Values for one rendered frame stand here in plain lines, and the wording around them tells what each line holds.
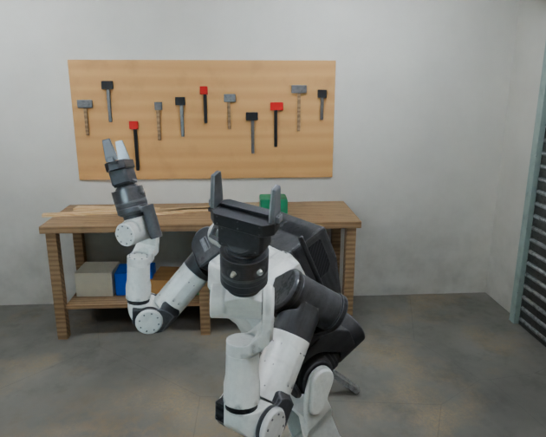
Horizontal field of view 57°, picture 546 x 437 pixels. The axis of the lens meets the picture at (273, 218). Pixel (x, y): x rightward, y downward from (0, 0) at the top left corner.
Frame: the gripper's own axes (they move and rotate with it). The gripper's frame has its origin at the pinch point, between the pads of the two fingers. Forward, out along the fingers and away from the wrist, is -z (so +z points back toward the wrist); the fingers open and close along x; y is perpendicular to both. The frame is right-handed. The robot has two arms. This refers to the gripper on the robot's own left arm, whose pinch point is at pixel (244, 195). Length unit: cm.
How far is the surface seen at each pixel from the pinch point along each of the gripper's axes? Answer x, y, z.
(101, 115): 227, 222, 101
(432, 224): -23, 320, 183
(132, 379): 124, 100, 214
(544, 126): -80, 312, 82
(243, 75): 134, 279, 70
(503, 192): -70, 343, 152
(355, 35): 64, 326, 42
